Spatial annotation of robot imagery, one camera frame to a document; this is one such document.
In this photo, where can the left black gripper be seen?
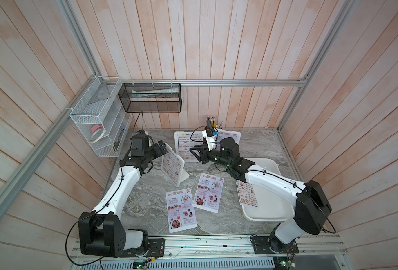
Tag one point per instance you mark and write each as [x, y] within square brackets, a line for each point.
[163, 147]

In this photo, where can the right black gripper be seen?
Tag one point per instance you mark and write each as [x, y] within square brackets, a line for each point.
[204, 153]

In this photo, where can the white menu holder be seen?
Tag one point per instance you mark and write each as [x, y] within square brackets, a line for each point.
[174, 167]
[187, 146]
[225, 134]

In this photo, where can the pink special menu sheet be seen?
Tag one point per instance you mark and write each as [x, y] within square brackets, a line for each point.
[181, 212]
[208, 193]

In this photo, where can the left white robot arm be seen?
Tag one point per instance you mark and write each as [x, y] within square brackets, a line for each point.
[100, 231]

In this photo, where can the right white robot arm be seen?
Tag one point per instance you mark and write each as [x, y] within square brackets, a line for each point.
[311, 206]

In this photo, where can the red pen cup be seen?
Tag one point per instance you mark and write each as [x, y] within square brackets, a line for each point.
[211, 122]

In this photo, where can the white tape roll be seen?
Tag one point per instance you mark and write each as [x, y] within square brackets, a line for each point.
[97, 135]

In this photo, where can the pink eraser block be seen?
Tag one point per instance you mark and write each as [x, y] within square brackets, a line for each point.
[95, 127]

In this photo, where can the white plastic tray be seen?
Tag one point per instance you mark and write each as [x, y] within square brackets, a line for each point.
[276, 198]

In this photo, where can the black mesh wall basket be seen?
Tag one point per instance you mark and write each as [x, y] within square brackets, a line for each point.
[151, 97]

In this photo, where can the white wire wall shelf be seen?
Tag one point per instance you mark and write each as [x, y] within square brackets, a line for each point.
[99, 104]

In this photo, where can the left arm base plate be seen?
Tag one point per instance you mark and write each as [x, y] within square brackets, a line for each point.
[154, 248]

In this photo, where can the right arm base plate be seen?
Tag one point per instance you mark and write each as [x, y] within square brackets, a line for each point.
[262, 245]

